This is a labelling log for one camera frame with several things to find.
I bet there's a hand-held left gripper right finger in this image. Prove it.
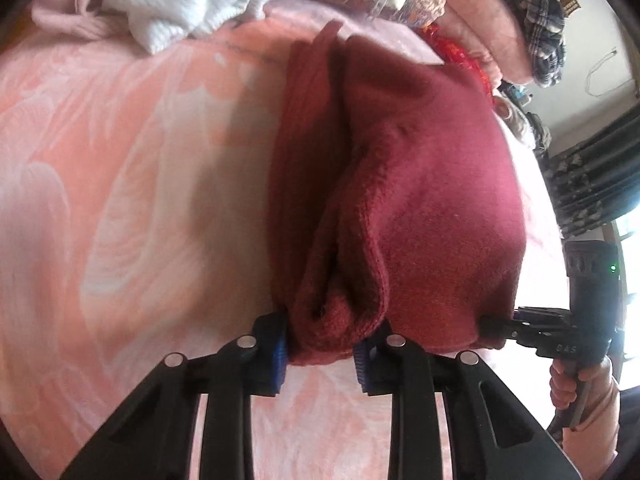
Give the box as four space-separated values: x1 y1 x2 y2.
352 332 563 480

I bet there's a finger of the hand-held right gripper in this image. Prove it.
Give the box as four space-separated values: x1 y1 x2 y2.
480 310 527 345

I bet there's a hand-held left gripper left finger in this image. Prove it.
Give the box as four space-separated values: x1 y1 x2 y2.
60 312 291 480

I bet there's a dark red towel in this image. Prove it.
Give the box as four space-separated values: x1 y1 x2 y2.
270 20 526 366

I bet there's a person's right forearm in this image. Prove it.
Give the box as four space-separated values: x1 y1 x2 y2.
562 375 623 480

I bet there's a person's right hand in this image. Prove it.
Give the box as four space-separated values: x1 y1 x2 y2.
549 357 616 411

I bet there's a window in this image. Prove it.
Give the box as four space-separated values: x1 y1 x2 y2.
602 215 640 311

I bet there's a dark patterned curtain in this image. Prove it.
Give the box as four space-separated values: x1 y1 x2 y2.
547 110 640 238

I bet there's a bedside clutter pile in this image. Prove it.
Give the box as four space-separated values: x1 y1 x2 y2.
495 82 551 151

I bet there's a pink patterned blanket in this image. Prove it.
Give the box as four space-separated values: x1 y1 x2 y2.
0 0 566 480

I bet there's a plaid cloth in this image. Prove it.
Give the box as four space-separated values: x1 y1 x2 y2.
475 0 568 88

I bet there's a red knitted cloth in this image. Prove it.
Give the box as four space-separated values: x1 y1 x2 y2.
417 22 496 96

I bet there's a folded pink blanket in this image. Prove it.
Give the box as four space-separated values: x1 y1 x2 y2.
440 0 536 86

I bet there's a pale pink garment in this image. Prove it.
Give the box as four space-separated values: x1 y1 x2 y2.
30 0 136 43

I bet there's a thin wall cable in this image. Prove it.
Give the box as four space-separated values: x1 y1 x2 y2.
585 47 618 98

